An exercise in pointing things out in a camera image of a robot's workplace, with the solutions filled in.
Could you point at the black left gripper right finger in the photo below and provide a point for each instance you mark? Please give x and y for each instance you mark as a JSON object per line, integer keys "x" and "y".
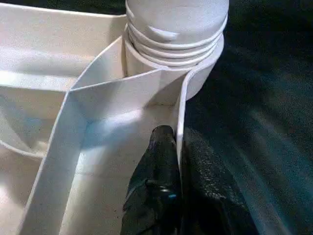
{"x": 215, "y": 196}

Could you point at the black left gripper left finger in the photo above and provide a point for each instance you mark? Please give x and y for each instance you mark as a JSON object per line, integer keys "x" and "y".
{"x": 154, "y": 191}

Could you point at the white plastic table top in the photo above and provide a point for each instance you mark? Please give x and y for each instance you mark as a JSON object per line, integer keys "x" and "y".
{"x": 73, "y": 122}

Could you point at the white plastic table leg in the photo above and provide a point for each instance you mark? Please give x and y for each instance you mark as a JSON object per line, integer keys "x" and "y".
{"x": 176, "y": 19}

